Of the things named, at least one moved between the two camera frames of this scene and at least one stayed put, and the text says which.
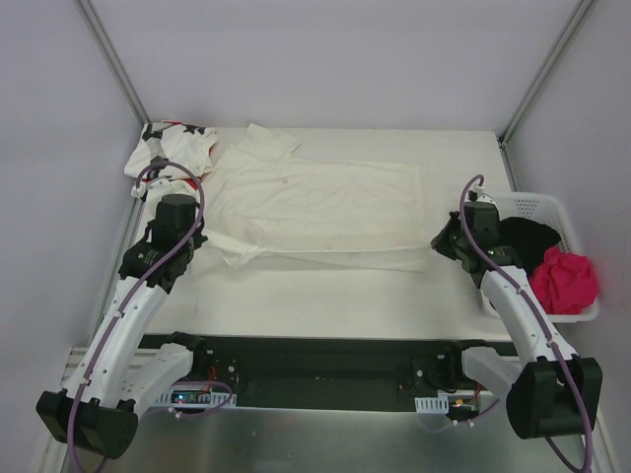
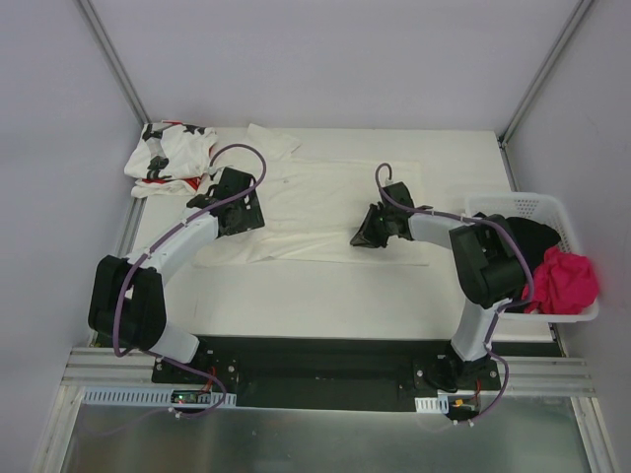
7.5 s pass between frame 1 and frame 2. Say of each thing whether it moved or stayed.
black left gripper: moved
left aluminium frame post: stayed
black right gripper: moved
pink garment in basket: stayed
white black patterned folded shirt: stayed
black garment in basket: stayed
